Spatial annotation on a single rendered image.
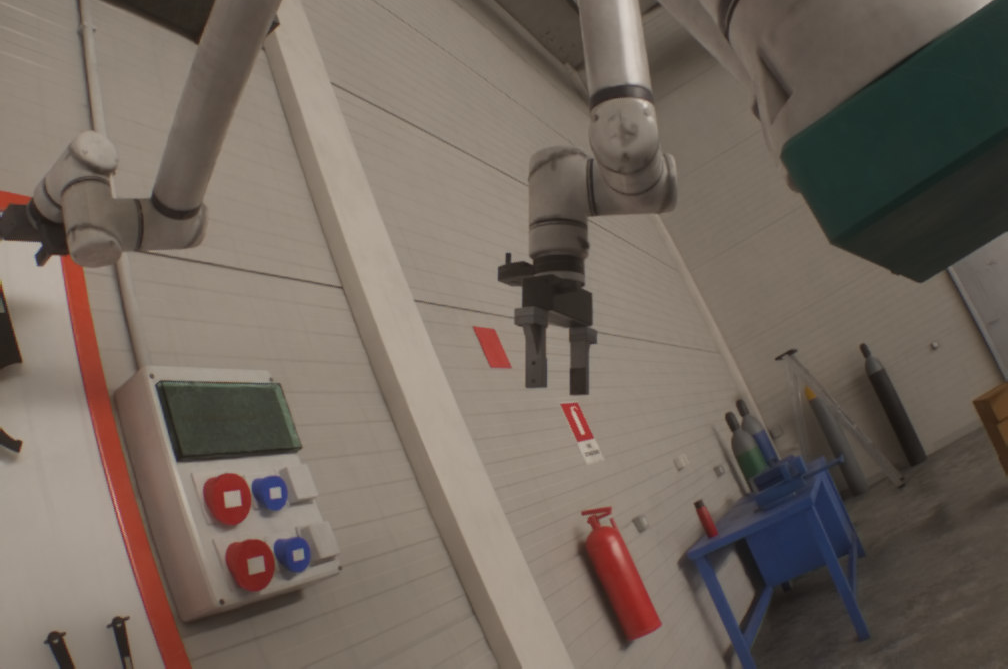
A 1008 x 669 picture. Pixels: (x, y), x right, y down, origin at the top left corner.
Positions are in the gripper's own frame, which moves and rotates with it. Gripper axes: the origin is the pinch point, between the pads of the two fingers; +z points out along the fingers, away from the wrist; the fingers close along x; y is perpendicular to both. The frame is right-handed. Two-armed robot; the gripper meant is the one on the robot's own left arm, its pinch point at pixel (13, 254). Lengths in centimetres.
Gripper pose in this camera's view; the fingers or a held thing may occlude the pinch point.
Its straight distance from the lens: 149.5
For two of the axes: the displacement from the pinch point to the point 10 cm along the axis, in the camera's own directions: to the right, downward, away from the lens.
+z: -8.0, 4.8, 3.5
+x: -3.8, 0.2, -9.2
